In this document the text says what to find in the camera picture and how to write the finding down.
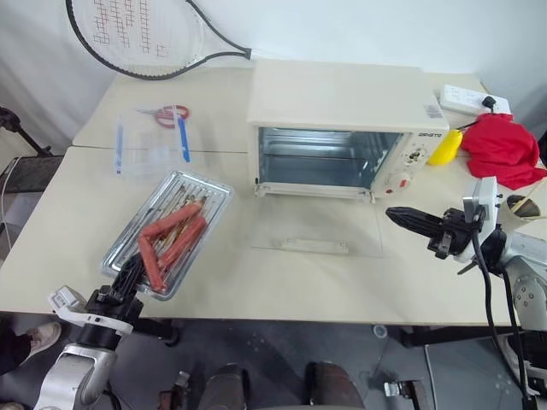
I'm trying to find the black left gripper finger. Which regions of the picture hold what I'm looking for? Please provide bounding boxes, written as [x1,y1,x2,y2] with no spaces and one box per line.
[111,255,138,298]
[124,255,149,300]

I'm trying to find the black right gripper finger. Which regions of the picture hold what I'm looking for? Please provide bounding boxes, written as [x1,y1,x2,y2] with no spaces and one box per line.
[388,215,444,240]
[385,206,445,226]

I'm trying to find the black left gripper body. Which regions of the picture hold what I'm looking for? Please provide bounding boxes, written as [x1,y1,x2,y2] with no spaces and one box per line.
[87,285,145,328]

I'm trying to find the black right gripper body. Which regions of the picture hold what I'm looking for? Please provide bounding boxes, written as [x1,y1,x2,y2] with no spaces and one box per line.
[426,208,473,259]

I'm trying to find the silver metal baking tray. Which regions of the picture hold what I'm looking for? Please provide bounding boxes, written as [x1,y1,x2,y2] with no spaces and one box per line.
[101,169,235,302]

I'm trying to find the red sausage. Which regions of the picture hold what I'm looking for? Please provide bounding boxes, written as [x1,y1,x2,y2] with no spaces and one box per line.
[140,203,202,238]
[137,234,167,294]
[157,216,209,268]

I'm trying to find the glass toaster oven door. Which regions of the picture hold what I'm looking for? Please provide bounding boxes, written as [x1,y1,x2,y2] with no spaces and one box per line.
[250,183,385,260]

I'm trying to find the cream toaster oven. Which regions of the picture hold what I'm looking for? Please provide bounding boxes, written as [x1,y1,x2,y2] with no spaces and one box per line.
[246,59,450,202]

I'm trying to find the yellow plastic banana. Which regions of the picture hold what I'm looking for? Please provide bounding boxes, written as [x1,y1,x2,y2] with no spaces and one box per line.
[426,127,465,167]

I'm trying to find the thin wooden stick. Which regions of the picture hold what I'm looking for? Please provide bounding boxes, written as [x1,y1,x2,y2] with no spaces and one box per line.
[514,190,541,214]

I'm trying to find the person's light shoe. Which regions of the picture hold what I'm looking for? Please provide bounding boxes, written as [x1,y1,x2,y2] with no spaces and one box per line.
[19,322,63,364]

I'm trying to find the red cloth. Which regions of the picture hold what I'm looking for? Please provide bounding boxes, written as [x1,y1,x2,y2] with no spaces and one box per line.
[460,113,547,190]

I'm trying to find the white power strip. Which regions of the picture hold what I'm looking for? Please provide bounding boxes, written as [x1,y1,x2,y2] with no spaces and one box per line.
[438,84,510,115]

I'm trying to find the clear container with blue clips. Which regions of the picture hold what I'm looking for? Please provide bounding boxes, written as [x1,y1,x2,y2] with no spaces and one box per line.
[114,103,192,180]

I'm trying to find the black stand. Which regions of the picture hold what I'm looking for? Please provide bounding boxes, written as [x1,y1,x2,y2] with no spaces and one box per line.
[0,106,53,157]

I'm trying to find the black and white tennis racket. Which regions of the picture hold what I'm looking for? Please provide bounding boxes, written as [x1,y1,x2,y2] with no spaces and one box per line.
[65,0,253,81]

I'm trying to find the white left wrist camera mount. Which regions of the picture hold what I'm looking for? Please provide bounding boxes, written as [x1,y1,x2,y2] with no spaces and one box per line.
[46,286,134,337]

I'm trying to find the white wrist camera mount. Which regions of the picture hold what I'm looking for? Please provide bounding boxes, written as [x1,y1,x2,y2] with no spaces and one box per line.
[452,175,500,264]
[46,286,134,337]

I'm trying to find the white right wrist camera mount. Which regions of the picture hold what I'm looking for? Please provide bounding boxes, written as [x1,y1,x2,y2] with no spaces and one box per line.
[452,175,500,264]

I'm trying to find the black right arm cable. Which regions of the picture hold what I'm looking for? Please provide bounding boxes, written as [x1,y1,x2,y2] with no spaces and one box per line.
[468,204,535,410]

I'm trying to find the red-handled scissors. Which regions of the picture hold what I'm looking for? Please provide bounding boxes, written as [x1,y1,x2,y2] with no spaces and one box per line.
[135,104,191,128]

